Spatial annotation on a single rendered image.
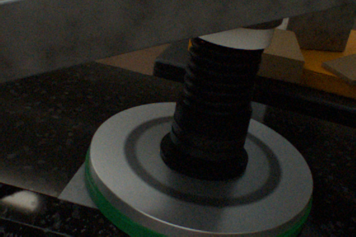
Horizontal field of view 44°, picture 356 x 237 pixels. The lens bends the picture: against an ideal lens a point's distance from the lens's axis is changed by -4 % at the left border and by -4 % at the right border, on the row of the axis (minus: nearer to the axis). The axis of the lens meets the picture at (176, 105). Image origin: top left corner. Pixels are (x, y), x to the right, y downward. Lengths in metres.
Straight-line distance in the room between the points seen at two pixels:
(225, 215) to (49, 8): 0.21
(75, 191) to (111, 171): 0.04
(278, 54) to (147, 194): 0.57
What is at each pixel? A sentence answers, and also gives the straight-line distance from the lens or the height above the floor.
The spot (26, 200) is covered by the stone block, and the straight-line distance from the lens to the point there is 0.41.
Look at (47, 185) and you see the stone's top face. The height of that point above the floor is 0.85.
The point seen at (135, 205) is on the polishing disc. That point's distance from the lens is 0.36.
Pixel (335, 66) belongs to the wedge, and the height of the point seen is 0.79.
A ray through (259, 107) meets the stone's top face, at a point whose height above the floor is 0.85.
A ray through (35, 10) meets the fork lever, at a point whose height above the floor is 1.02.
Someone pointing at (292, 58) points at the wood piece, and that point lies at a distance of 0.89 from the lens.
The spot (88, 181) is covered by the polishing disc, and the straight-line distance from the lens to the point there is 0.40.
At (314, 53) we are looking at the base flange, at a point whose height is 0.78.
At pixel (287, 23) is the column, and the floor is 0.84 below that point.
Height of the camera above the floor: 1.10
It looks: 27 degrees down
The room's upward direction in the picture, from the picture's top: 10 degrees clockwise
